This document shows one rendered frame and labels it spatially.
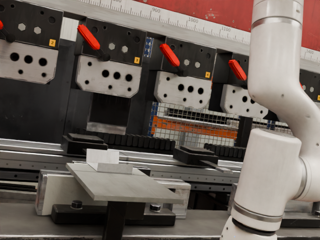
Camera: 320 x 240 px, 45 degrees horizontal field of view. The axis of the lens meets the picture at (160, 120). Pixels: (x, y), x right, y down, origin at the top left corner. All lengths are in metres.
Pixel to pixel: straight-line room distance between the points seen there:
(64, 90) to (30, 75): 0.58
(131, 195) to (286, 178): 0.28
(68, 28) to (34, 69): 4.31
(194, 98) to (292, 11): 0.38
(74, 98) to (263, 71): 0.91
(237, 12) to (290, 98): 0.46
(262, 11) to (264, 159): 0.27
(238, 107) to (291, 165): 0.46
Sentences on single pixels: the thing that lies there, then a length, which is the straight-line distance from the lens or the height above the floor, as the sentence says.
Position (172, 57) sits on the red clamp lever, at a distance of 0.94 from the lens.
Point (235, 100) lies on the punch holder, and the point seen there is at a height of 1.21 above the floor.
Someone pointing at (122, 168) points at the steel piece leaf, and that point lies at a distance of 0.91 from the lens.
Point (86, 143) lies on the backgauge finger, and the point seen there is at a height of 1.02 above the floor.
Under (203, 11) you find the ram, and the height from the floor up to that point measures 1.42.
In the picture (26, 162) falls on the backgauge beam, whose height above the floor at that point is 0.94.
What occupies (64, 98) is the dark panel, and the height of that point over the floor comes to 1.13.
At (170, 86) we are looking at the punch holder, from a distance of 0.98.
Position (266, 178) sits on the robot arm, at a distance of 0.65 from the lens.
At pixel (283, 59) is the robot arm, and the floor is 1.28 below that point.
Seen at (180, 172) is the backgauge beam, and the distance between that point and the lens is 1.35.
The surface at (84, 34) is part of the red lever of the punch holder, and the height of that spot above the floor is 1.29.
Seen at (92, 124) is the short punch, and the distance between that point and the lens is 0.97.
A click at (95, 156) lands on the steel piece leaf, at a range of 0.99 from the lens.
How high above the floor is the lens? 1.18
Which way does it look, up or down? 3 degrees down
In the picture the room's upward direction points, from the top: 9 degrees clockwise
